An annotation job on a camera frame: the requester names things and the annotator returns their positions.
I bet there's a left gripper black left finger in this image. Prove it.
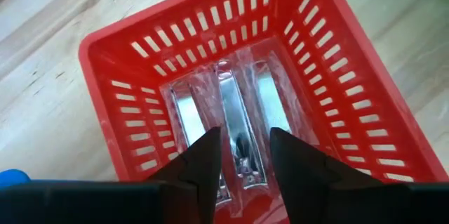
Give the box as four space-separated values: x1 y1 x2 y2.
0 126 223 224

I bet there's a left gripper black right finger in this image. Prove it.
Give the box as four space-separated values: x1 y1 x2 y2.
269 127 449 224

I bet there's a packaged silver nail clipper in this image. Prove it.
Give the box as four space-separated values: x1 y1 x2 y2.
212 58 269 218
159 79 211 154
250 60 319 147

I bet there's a red plastic basket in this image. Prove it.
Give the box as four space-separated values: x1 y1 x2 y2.
77 0 449 224

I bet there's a blue plastic basket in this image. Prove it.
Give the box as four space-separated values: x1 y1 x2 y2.
0 169 32 188

